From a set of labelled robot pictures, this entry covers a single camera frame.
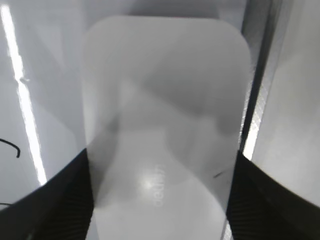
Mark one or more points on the white whiteboard eraser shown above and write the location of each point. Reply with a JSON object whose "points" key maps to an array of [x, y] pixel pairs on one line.
{"points": [[163, 101]]}

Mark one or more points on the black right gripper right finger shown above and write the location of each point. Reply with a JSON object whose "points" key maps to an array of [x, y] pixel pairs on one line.
{"points": [[259, 208]]}

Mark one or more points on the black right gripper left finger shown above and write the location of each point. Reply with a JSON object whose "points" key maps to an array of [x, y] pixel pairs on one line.
{"points": [[59, 210]]}

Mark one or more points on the whiteboard with aluminium frame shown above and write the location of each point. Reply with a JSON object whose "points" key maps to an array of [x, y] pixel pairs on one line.
{"points": [[42, 125]]}

